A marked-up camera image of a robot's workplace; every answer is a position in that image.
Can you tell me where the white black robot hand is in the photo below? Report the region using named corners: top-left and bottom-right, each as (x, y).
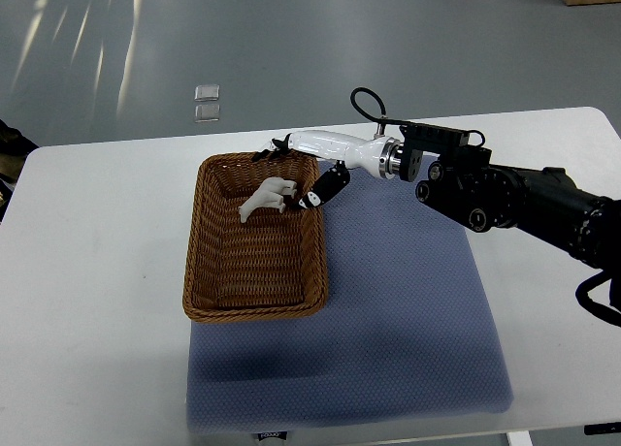
top-left (251, 130), bottom-right (402, 209)

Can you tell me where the white bear figurine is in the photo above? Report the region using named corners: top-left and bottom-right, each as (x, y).
top-left (238, 176), bottom-right (297, 223)

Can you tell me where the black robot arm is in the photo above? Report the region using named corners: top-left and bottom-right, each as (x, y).
top-left (364, 113), bottom-right (620, 326)

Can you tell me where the brown wicker basket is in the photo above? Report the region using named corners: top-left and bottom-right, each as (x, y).
top-left (182, 152), bottom-right (328, 323)

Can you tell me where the blue textured mat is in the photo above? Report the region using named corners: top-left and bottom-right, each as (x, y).
top-left (186, 170), bottom-right (513, 434)

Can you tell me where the lower floor outlet plate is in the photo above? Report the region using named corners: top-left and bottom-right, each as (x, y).
top-left (194, 103), bottom-right (220, 122)

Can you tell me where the floor outlet plate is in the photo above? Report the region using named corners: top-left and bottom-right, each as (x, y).
top-left (194, 83), bottom-right (220, 102)
top-left (194, 103), bottom-right (220, 122)

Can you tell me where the upper floor outlet plate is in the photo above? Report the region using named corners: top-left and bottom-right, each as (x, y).
top-left (194, 83), bottom-right (220, 102)

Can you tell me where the black table label tag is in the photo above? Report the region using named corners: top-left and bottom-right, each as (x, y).
top-left (257, 431), bottom-right (287, 441)

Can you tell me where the black table control panel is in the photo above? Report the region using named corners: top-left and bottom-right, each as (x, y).
top-left (583, 422), bottom-right (621, 435)

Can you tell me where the person in dark clothes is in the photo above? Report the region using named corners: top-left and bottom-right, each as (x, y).
top-left (0, 120), bottom-right (38, 218)

